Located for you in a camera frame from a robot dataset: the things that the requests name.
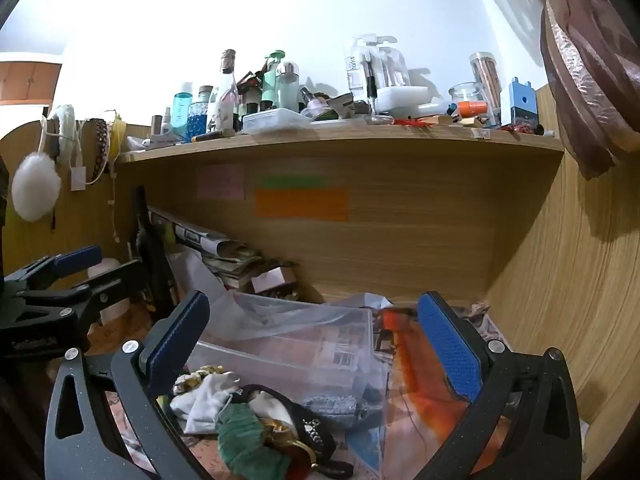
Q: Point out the brown pen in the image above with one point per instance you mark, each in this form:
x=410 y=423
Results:
x=210 y=136

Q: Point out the brown lace headband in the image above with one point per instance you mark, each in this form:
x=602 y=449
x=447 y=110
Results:
x=100 y=145

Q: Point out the clear bottle blue liquid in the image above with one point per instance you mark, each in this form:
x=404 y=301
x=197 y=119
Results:
x=181 y=110

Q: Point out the yellow hanging item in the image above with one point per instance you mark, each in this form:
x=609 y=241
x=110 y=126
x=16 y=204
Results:
x=116 y=135

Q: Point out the stack of booklets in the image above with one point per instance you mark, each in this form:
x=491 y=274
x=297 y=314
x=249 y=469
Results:
x=240 y=270

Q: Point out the floral patterned cloth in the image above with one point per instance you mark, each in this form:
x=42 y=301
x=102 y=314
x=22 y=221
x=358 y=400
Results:
x=196 y=379

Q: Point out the blue paper sheet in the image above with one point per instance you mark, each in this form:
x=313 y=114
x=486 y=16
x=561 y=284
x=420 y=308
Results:
x=367 y=449

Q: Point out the vintage printed paper mat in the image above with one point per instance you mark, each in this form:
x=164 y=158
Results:
x=415 y=360

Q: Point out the white cloth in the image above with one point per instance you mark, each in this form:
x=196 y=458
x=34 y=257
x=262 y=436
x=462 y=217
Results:
x=205 y=402

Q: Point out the white hanging tag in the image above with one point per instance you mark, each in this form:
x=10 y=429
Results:
x=77 y=178

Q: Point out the pink striped curtain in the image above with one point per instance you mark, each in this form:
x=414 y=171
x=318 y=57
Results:
x=585 y=85

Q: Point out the clear tube of brown sticks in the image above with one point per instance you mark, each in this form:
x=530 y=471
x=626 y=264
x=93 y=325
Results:
x=487 y=85

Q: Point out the clear bottle silver cap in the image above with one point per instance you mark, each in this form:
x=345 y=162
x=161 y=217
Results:
x=287 y=85

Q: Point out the clear plastic storage box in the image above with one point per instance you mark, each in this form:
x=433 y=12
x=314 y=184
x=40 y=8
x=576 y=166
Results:
x=300 y=340

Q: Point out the rose gold tube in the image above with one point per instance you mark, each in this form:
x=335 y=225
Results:
x=156 y=125

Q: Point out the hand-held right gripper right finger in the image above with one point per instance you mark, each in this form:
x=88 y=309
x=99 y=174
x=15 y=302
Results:
x=450 y=347

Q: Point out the white plastic sheet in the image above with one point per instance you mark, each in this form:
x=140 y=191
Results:
x=192 y=272

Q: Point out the blue plastic box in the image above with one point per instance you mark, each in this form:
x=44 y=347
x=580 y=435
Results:
x=522 y=105

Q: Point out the pink sticky note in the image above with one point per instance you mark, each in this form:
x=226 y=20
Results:
x=220 y=181

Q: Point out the pile of small trinkets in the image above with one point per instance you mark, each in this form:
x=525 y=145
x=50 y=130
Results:
x=285 y=267

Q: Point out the white box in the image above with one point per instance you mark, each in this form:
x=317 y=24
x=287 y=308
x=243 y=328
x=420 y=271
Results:
x=400 y=99

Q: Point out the clear plastic lidded case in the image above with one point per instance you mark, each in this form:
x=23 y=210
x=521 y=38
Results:
x=275 y=120

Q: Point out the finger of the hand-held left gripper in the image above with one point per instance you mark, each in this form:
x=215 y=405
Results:
x=77 y=259
x=117 y=282

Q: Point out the orange capped marker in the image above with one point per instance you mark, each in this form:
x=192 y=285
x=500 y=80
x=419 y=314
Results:
x=472 y=108

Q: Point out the white card tag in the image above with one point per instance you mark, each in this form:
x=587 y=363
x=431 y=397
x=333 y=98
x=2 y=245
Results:
x=267 y=281

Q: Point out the rolled newspapers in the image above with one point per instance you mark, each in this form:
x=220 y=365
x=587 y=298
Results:
x=200 y=240

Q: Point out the textured glass bottle blue liquid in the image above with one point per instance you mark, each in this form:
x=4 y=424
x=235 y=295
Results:
x=200 y=117

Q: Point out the white fluffy headband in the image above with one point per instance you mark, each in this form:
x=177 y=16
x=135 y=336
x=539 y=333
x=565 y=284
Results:
x=67 y=130

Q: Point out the wooden shelf board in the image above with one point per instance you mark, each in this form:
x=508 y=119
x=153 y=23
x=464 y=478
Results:
x=340 y=141

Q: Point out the green knitted cloth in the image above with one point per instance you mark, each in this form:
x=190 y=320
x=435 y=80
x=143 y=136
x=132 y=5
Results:
x=245 y=442

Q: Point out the orange sticky note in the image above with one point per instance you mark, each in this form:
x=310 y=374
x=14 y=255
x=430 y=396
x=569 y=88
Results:
x=301 y=204

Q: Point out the mint green pump bottle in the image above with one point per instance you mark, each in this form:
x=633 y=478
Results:
x=270 y=85

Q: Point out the glass jar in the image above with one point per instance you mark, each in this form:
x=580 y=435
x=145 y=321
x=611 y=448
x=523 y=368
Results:
x=465 y=94

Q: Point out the black-trimmed white fabric mask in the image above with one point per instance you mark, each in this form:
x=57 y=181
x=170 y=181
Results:
x=307 y=432

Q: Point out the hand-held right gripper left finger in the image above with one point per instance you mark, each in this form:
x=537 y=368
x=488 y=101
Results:
x=175 y=332

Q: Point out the tall clear bottle illustrated label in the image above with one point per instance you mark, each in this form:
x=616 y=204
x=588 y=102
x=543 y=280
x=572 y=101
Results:
x=223 y=97

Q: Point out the red cloth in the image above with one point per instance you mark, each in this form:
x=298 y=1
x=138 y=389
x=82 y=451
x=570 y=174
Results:
x=300 y=470

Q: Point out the clear blister pack of tools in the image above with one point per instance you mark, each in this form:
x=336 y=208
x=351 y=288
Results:
x=372 y=70

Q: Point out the green sticky note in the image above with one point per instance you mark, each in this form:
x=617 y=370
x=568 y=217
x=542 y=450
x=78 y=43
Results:
x=292 y=180

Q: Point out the white fluffy pompom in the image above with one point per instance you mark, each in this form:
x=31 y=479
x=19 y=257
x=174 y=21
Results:
x=36 y=187

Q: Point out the white small carton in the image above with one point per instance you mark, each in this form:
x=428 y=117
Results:
x=160 y=140

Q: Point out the grey lace cloth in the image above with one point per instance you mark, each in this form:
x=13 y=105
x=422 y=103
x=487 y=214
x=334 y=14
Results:
x=332 y=406

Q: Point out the wooden cabinet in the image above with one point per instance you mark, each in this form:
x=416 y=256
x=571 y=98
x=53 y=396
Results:
x=25 y=80

